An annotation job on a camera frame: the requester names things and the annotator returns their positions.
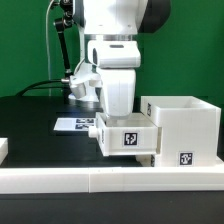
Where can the black camera stand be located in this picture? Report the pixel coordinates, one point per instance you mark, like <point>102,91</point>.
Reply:
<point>61,24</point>

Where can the white marker sheet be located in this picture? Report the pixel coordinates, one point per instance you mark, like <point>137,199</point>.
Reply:
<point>73,124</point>

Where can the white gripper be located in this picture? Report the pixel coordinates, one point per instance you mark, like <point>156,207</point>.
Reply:
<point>115,62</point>

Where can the white drawer cabinet frame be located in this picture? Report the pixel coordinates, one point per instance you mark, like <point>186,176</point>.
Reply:
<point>188,130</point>

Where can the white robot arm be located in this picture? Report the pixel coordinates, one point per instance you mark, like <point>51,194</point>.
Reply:
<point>115,20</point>

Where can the white left border block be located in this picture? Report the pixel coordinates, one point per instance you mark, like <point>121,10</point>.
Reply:
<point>3,149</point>

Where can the white front drawer box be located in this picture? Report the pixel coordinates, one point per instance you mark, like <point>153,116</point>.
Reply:
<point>145,160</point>

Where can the white drawer box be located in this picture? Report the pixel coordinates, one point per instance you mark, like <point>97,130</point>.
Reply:
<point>145,160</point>
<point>135,136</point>

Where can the white border wall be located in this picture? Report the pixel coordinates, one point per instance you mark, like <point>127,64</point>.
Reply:
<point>91,180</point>

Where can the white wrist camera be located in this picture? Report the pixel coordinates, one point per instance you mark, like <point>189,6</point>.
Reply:
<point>83,86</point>

